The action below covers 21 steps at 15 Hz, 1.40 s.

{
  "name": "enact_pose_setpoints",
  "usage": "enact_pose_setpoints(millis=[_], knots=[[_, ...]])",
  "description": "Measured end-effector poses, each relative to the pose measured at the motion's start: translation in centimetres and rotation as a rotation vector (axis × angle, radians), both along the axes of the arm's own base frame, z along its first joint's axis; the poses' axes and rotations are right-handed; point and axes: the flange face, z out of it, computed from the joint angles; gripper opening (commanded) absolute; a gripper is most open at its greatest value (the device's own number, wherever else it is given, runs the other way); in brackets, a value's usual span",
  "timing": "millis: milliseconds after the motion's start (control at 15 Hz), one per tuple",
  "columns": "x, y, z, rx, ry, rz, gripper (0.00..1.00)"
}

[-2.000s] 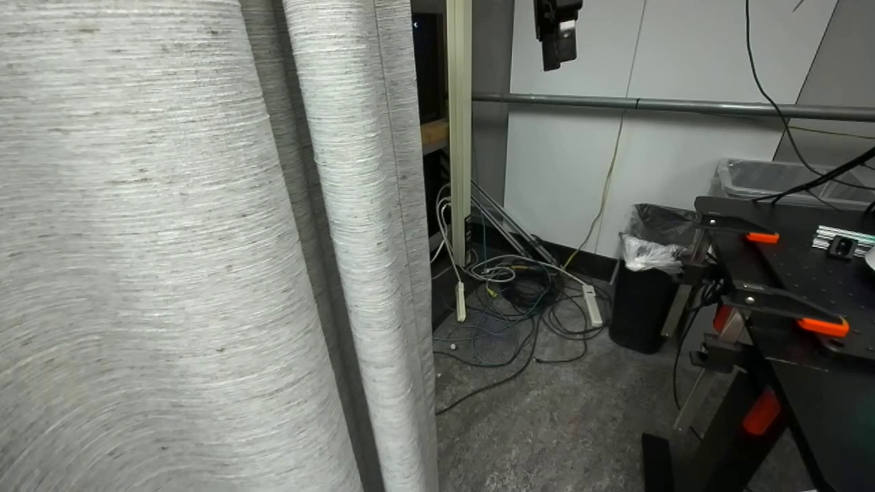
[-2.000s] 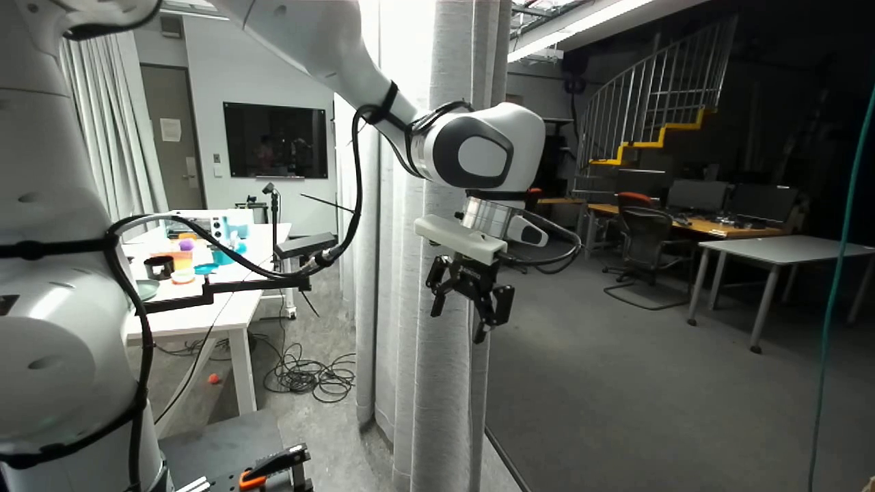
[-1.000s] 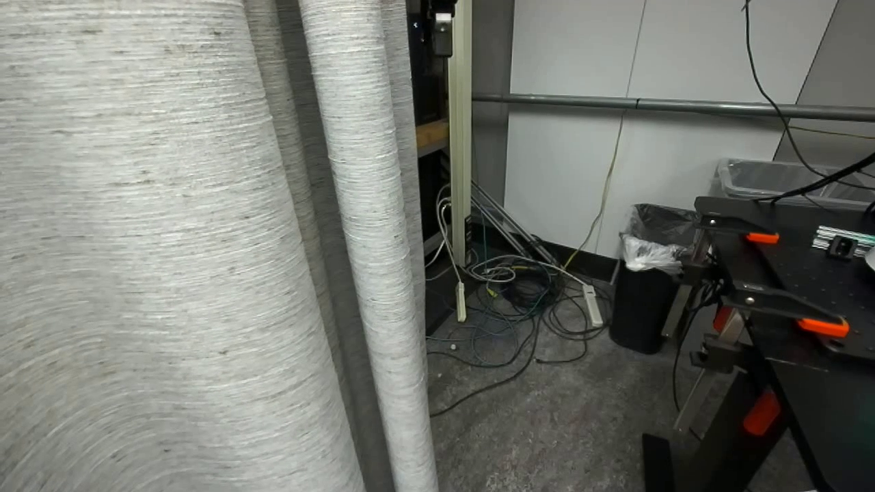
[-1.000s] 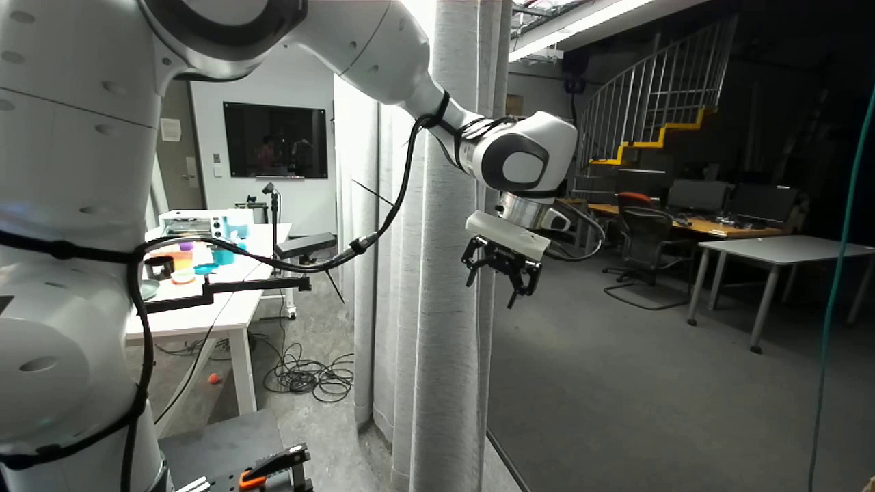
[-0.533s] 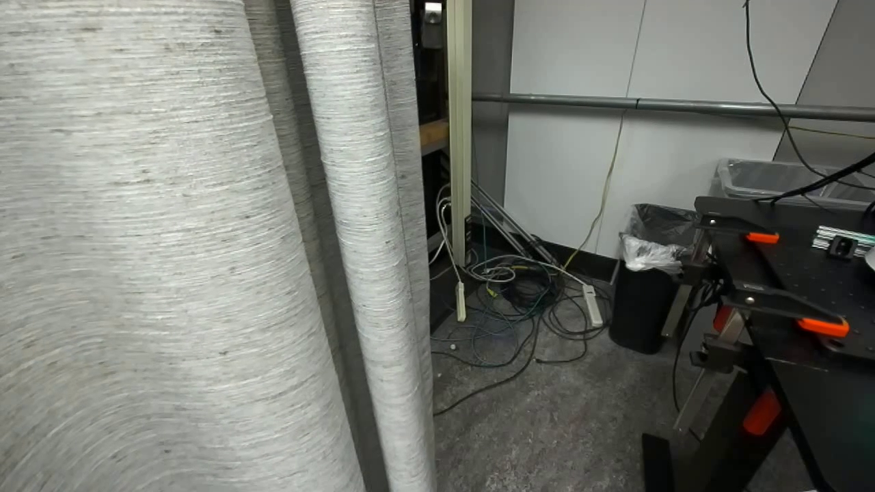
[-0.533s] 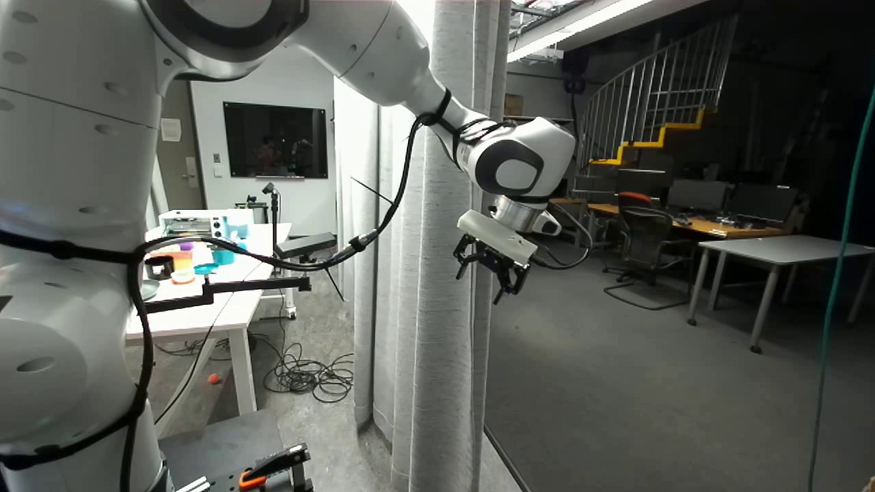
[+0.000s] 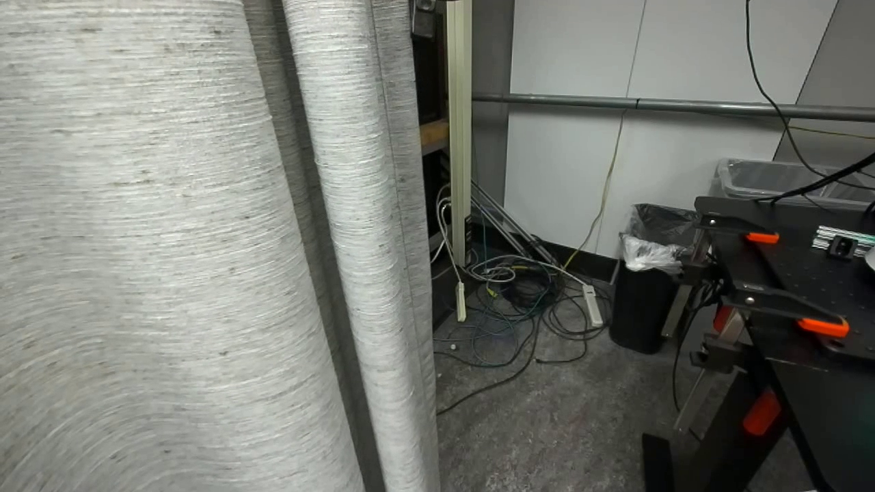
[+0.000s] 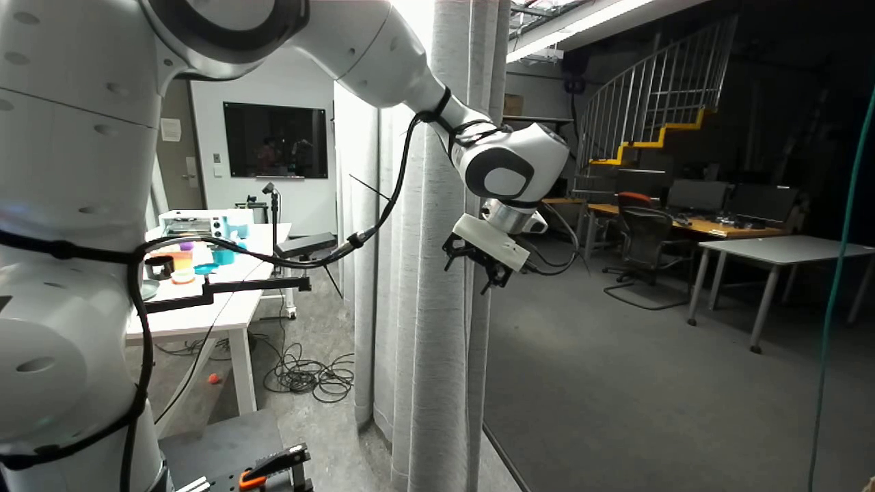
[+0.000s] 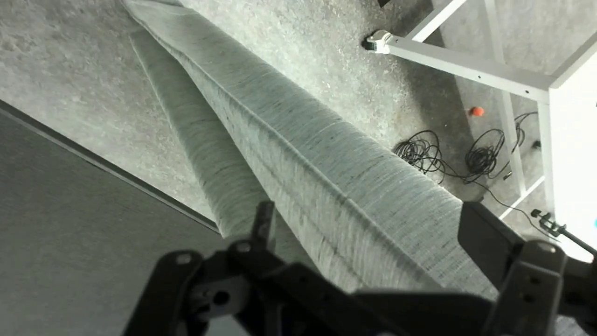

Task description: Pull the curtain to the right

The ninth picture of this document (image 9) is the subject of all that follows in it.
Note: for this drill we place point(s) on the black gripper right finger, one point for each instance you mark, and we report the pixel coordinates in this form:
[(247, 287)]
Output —
[(529, 280)]

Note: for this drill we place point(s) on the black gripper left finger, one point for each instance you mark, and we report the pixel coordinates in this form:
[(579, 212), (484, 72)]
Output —
[(187, 291)]

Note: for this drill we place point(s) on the grey woven fabric curtain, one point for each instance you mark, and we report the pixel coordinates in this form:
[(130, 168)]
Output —
[(311, 168)]

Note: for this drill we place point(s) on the black knob with rod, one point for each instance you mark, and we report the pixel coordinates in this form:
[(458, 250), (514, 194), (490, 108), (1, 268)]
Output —
[(551, 224)]

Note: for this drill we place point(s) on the small orange ball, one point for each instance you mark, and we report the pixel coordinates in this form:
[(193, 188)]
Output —
[(477, 110)]

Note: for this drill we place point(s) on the white metal table frame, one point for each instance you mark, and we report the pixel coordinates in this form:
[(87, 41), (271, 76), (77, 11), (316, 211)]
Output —
[(473, 74)]

